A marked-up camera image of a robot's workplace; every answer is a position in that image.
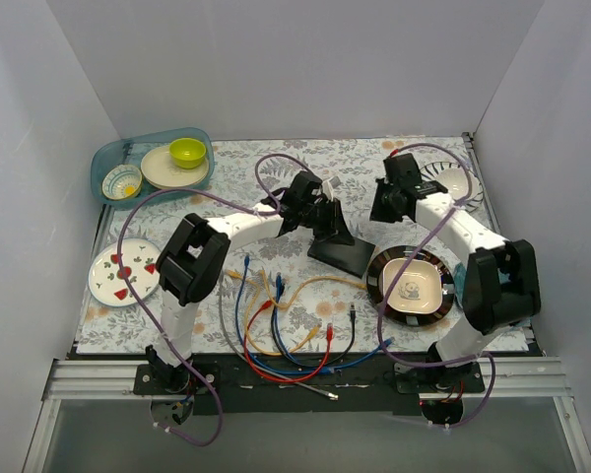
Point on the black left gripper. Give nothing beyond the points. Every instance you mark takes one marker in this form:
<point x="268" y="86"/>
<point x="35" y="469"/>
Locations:
<point x="333" y="223"/>

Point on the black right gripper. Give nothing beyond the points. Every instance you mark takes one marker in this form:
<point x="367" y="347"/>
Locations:
<point x="380" y="207"/>

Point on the black network switch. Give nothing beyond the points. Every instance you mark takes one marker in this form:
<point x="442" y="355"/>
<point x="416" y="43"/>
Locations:
<point x="352" y="259"/>

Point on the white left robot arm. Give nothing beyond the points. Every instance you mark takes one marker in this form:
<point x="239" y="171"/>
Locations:
<point x="192" y="260"/>

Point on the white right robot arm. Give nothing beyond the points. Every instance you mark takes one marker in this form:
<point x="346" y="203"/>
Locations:
<point x="501" y="286"/>

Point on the floral table mat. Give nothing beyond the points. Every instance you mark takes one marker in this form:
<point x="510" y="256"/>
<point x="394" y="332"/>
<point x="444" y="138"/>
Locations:
<point x="244" y="172"/>

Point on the white bowl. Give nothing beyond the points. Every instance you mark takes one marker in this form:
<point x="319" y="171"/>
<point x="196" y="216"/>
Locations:
<point x="457" y="183"/>

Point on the black striped round plate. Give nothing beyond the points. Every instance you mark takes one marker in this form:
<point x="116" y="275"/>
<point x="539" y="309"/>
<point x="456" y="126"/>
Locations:
<point x="383" y="268"/>

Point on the striped blue white plate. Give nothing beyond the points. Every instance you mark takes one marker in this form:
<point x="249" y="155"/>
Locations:
<point x="429" y="171"/>

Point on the square panda dish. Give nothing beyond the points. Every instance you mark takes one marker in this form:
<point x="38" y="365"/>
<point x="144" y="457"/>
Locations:
<point x="418" y="291"/>

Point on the teal scalloped plate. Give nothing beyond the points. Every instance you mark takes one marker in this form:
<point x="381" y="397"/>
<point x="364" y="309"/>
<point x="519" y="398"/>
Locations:
<point x="459" y="277"/>

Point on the lime green bowl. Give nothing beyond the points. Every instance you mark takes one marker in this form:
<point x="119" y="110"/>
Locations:
<point x="187" y="153"/>

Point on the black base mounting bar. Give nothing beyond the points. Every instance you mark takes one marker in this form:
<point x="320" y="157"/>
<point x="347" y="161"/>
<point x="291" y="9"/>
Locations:
<point x="227" y="383"/>

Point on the cream plate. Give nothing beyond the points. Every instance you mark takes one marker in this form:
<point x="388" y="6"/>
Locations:
<point x="159" y="169"/>

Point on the strawberry pattern plate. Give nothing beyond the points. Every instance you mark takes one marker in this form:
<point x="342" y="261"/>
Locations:
<point x="109" y="272"/>

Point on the small patterned bowl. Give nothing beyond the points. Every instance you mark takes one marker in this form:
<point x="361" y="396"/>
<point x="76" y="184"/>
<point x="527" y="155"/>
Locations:
<point x="122" y="182"/>

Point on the teal plastic tray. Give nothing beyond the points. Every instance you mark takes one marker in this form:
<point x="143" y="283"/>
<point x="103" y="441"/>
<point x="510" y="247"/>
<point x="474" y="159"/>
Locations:
<point x="131" y="151"/>

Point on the aluminium frame rail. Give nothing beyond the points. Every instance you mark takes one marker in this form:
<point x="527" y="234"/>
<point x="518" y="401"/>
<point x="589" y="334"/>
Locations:
<point x="114" y="380"/>

